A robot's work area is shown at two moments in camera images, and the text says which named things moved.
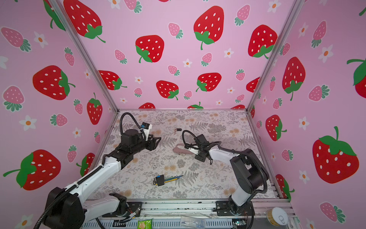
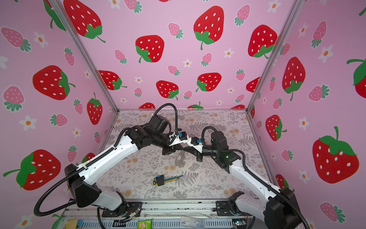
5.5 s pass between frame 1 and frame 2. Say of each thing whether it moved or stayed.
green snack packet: stayed
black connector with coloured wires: stayed
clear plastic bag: stayed
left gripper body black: moved
